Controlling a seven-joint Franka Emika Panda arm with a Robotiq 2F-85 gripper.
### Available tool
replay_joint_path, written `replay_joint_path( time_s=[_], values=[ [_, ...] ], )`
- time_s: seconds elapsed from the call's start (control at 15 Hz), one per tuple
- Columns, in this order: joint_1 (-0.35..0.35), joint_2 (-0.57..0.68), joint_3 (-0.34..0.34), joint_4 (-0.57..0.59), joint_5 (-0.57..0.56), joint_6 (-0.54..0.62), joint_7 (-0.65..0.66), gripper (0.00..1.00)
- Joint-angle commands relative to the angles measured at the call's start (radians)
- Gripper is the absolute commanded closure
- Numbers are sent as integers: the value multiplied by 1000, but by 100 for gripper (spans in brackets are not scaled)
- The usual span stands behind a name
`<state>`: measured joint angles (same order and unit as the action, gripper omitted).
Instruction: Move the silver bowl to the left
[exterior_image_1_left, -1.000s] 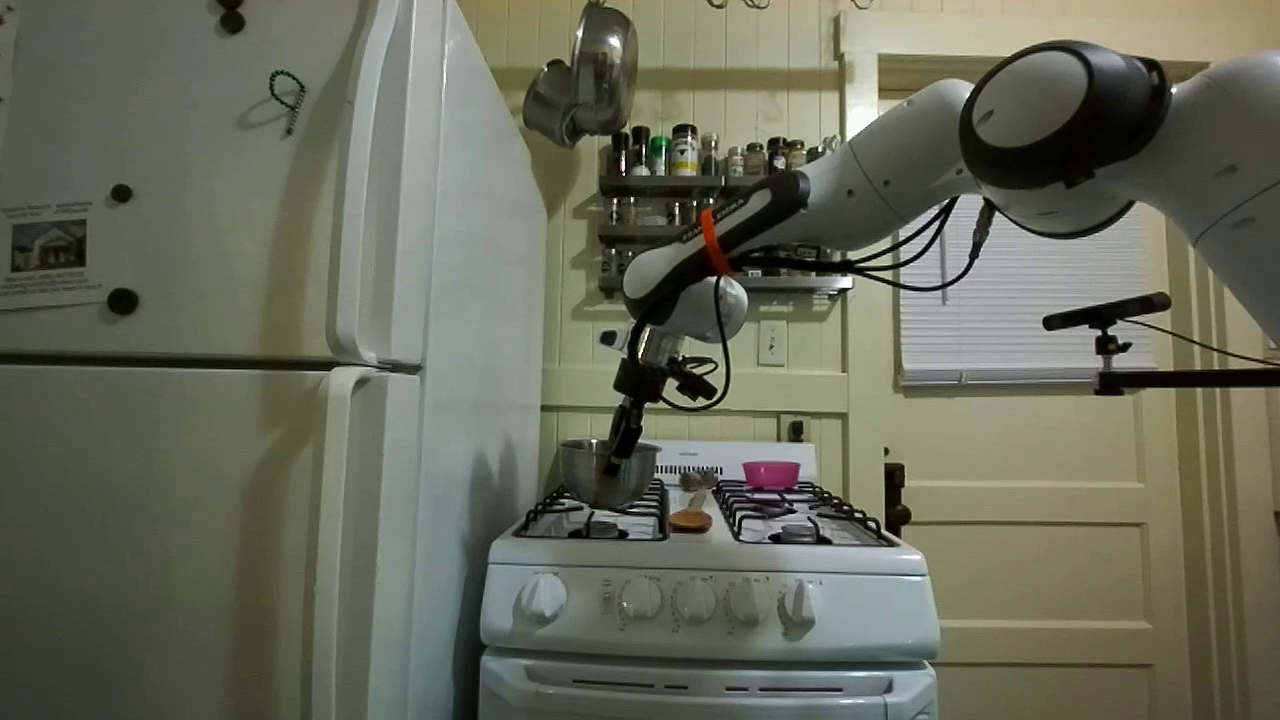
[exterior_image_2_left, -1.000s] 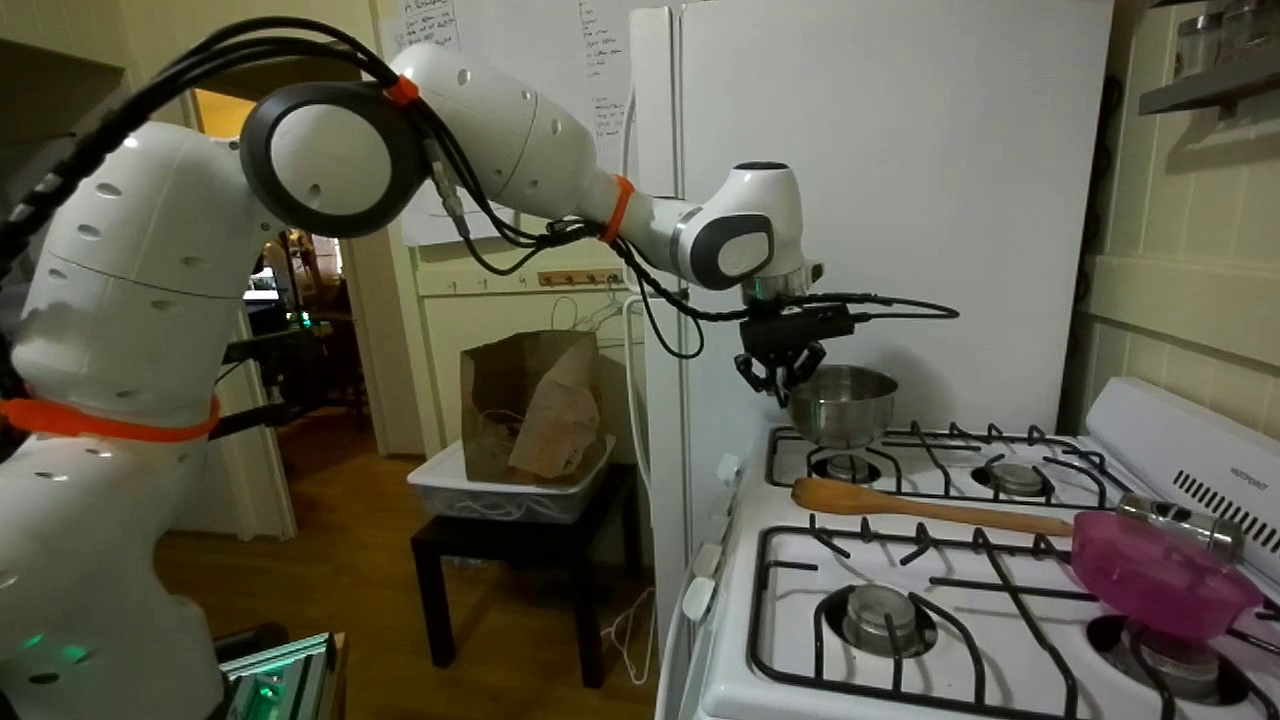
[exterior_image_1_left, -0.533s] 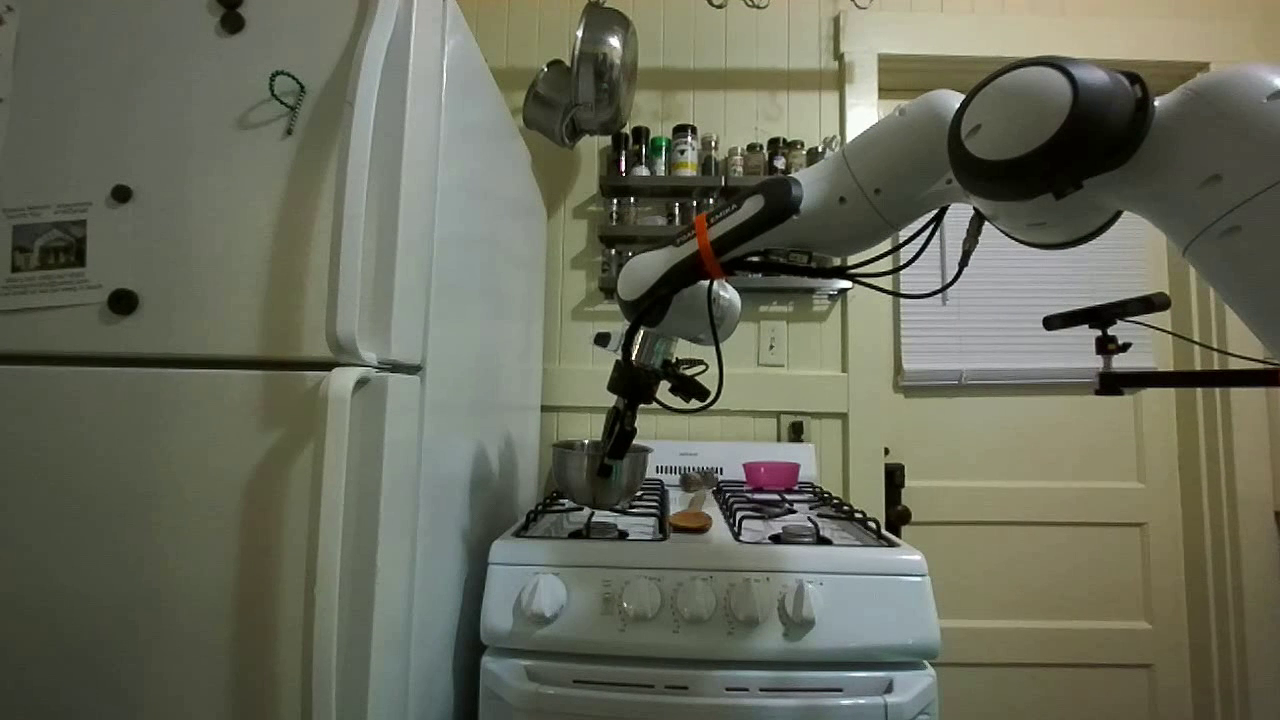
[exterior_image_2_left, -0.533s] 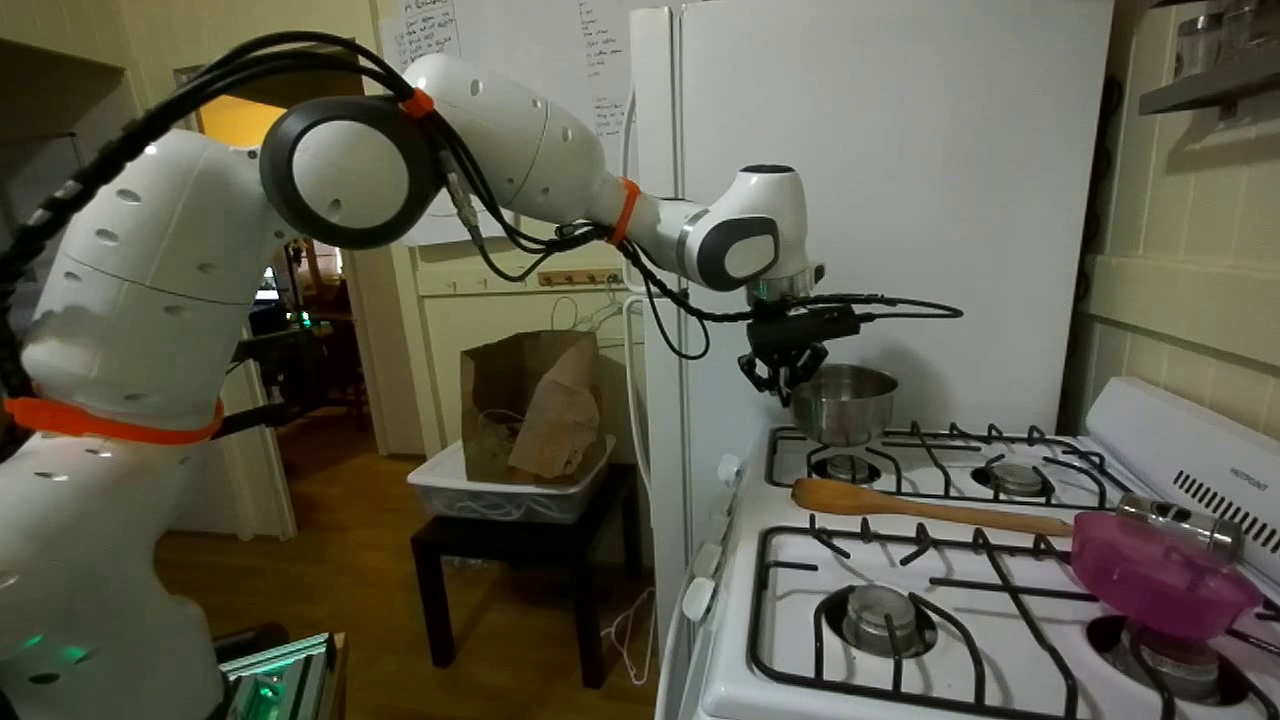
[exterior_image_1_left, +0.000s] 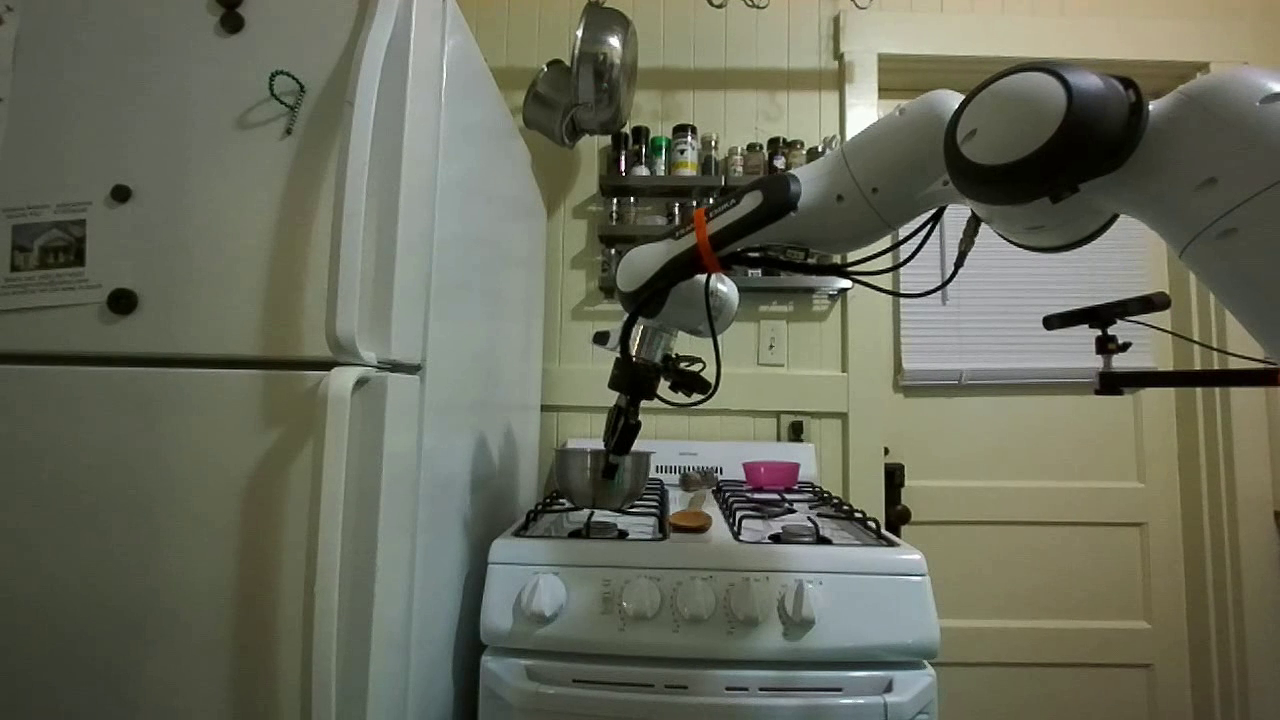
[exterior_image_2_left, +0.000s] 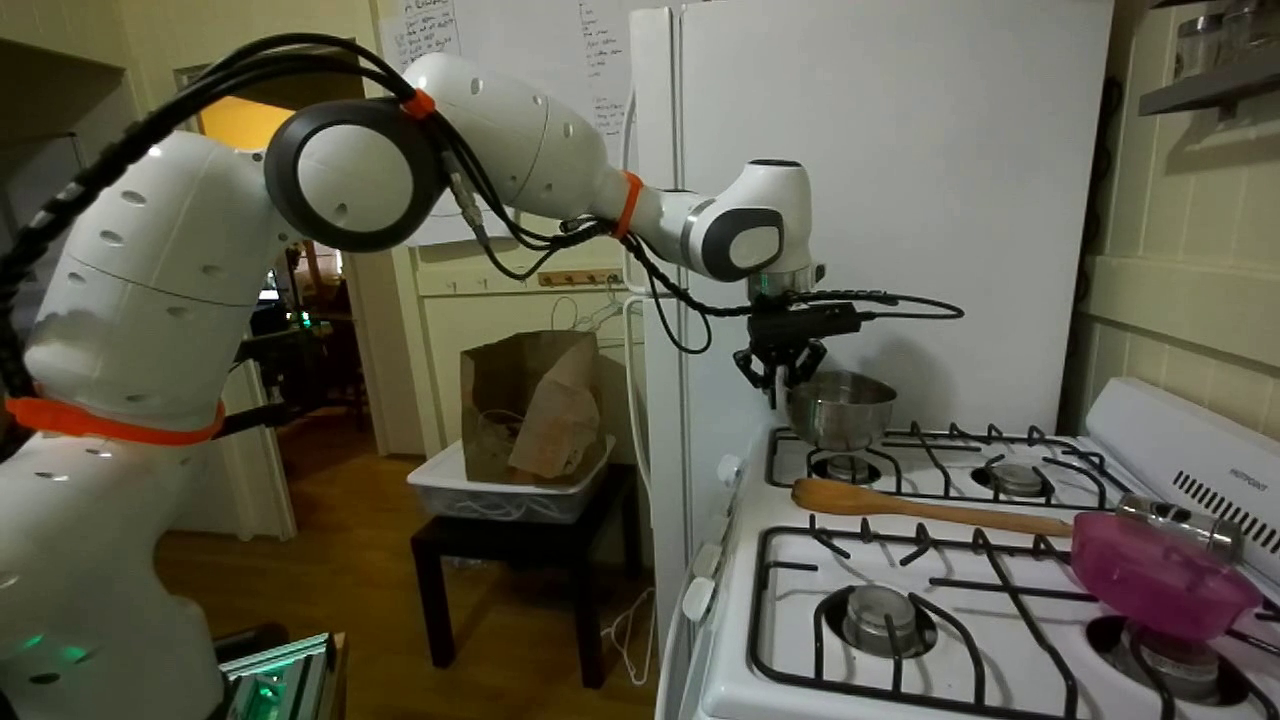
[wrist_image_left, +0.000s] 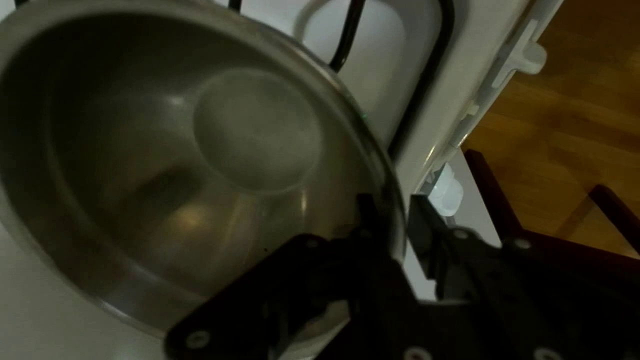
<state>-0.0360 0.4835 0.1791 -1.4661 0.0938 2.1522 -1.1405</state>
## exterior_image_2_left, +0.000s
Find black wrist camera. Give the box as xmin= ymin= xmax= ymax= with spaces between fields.
xmin=796 ymin=300 xmax=867 ymax=339

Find black bar handle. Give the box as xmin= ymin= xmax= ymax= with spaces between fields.
xmin=215 ymin=398 xmax=291 ymax=445

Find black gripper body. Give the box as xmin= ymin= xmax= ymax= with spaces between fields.
xmin=741 ymin=295 xmax=867 ymax=366

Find white refrigerator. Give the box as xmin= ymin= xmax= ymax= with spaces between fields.
xmin=623 ymin=0 xmax=1120 ymax=647

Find black small table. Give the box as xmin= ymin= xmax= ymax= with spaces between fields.
xmin=406 ymin=460 xmax=651 ymax=690

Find white wall board with writing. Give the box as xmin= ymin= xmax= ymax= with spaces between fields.
xmin=370 ymin=0 xmax=649 ymax=250

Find black stove grate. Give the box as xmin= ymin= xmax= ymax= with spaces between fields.
xmin=765 ymin=416 xmax=1138 ymax=513
xmin=742 ymin=520 xmax=1280 ymax=720

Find brown paper bag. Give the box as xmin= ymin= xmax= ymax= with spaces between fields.
xmin=457 ymin=326 xmax=631 ymax=489

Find pink translucent bowl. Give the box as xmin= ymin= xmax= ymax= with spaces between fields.
xmin=1069 ymin=495 xmax=1262 ymax=650

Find white plastic bin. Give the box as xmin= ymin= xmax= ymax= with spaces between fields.
xmin=405 ymin=436 xmax=618 ymax=526

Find grey wall shelf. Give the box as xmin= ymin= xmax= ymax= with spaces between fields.
xmin=1136 ymin=0 xmax=1280 ymax=121

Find glass jar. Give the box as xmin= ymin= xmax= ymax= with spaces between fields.
xmin=1177 ymin=4 xmax=1252 ymax=79

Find green lit device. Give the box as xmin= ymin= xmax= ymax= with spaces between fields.
xmin=212 ymin=629 xmax=348 ymax=720

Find wooden spoon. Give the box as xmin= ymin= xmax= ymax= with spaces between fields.
xmin=788 ymin=470 xmax=1078 ymax=543

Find round stove burner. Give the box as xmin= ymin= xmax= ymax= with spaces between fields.
xmin=1089 ymin=611 xmax=1258 ymax=704
xmin=803 ymin=447 xmax=888 ymax=489
xmin=970 ymin=454 xmax=1061 ymax=500
xmin=817 ymin=579 xmax=938 ymax=659

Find white door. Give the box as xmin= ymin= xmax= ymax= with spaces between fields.
xmin=172 ymin=354 xmax=301 ymax=543

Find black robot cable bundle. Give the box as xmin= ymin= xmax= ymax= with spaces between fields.
xmin=0 ymin=28 xmax=967 ymax=404

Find silver metal bowl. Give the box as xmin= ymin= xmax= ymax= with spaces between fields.
xmin=783 ymin=366 xmax=898 ymax=454

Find white gas stove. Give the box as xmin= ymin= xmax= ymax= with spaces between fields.
xmin=651 ymin=373 xmax=1280 ymax=720

